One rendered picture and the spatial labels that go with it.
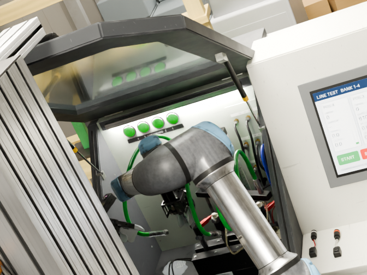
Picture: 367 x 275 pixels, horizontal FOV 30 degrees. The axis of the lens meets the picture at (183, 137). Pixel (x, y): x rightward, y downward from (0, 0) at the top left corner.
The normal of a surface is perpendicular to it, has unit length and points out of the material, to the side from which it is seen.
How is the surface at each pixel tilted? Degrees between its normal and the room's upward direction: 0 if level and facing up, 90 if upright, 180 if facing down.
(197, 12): 90
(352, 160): 76
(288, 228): 43
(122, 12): 90
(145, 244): 90
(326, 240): 0
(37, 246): 90
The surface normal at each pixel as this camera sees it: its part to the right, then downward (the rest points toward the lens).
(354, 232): -0.39, -0.84
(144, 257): 0.90, -0.26
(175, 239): -0.18, 0.48
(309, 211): -0.27, 0.26
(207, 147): 0.19, -0.29
